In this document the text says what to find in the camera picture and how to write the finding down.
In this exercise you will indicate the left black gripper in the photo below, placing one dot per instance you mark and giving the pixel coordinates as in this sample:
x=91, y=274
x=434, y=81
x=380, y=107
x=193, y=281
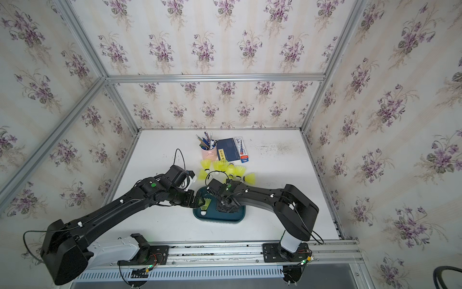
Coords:
x=190, y=202

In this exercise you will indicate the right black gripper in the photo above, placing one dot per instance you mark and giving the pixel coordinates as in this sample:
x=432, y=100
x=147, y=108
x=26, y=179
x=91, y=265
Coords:
x=219, y=209

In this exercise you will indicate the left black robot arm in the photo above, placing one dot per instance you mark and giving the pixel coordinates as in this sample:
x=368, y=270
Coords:
x=65, y=249

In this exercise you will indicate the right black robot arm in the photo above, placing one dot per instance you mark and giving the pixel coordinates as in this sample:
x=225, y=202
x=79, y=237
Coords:
x=295, y=211

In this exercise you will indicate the dark teal storage tray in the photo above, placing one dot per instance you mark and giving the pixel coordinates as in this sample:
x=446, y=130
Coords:
x=213, y=215

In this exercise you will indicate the yellow shuttlecock lower left pile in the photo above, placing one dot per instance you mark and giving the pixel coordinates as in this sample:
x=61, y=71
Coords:
x=203, y=174

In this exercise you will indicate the yellow shuttlecock pile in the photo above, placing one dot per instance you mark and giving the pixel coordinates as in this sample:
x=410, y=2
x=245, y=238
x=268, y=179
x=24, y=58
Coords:
x=206, y=164
x=203, y=174
x=235, y=172

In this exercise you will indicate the yellow shuttlecock centre pile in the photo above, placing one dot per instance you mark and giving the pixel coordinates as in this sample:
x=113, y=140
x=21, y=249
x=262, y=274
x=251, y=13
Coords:
x=235, y=172

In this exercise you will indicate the pink pen cup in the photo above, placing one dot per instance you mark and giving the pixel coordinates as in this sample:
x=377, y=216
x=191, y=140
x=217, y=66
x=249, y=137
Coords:
x=210, y=154

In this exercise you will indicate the dark blue book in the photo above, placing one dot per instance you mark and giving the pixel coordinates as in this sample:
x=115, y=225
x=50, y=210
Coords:
x=227, y=150

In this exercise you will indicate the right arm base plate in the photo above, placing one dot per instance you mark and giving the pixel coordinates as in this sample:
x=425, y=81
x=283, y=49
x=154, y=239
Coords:
x=274, y=253

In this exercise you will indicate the aluminium front rail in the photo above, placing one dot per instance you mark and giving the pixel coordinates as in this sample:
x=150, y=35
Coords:
x=208, y=254

